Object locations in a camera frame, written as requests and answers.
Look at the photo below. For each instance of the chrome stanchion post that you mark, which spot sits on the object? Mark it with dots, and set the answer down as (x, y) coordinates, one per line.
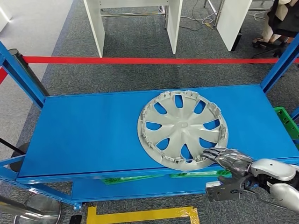
(35, 79)
(44, 207)

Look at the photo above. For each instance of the green plastic crate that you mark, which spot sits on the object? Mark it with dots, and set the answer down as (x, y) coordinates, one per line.
(112, 181)
(186, 175)
(286, 122)

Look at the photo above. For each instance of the small black flat object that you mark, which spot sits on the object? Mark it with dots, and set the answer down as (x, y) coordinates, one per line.
(75, 220)

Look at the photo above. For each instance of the white desk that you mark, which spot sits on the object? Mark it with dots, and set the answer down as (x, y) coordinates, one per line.
(174, 24)
(231, 21)

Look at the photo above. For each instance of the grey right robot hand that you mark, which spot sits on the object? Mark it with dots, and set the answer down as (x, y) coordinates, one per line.
(231, 160)

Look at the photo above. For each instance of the red barrier belt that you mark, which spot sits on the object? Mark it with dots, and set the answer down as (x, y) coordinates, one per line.
(2, 75)
(140, 60)

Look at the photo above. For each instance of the blue metal shelf rack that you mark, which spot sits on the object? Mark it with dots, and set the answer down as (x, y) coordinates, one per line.
(296, 112)
(93, 133)

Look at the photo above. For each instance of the grey plastic wheel hubcap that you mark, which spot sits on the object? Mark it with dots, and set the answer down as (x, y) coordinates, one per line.
(182, 126)

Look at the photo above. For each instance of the black stanchion pole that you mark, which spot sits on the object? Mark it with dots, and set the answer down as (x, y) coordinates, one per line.
(18, 160)

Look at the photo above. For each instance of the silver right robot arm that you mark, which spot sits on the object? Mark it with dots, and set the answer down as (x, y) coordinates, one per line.
(273, 168)

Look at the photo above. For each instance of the black office chair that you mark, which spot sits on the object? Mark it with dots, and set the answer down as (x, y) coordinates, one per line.
(287, 26)

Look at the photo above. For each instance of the person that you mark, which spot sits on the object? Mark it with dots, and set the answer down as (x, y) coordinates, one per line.
(266, 29)

